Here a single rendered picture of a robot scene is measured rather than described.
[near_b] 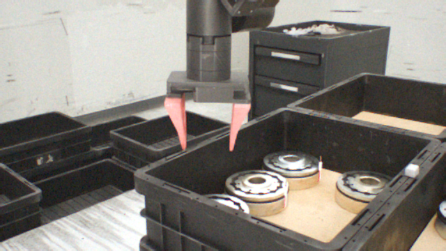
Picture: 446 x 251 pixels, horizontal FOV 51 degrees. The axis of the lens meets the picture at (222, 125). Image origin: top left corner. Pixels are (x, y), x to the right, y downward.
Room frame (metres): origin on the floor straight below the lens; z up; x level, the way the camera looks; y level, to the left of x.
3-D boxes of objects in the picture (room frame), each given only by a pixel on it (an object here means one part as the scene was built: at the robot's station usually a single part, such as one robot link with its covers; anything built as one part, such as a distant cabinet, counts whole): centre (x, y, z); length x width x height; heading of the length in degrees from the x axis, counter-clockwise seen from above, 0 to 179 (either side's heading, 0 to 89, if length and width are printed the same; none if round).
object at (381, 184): (0.67, -0.24, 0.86); 0.05 x 0.05 x 0.01
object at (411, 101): (0.94, -0.36, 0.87); 0.40 x 0.30 x 0.11; 142
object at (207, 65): (0.58, 0.02, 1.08); 0.10 x 0.07 x 0.07; 90
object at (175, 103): (0.58, 0.04, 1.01); 0.07 x 0.07 x 0.09; 0
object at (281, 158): (0.76, -0.12, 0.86); 0.05 x 0.05 x 0.01
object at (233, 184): (0.68, -0.06, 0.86); 0.10 x 0.10 x 0.01
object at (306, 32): (2.33, -0.36, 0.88); 0.25 x 0.19 x 0.03; 136
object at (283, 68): (2.36, -0.50, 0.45); 0.60 x 0.45 x 0.90; 136
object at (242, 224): (0.63, -0.11, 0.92); 0.40 x 0.30 x 0.02; 142
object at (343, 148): (0.63, -0.11, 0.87); 0.40 x 0.30 x 0.11; 142
